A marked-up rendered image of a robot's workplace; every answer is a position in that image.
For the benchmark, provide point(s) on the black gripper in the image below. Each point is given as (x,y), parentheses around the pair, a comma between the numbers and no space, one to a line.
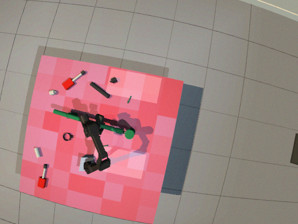
(100,121)

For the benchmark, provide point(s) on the short white cylinder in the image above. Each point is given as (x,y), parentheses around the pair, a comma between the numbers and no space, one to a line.
(37,152)

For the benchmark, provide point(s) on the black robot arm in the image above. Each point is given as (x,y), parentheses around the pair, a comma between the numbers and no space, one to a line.
(91,129)

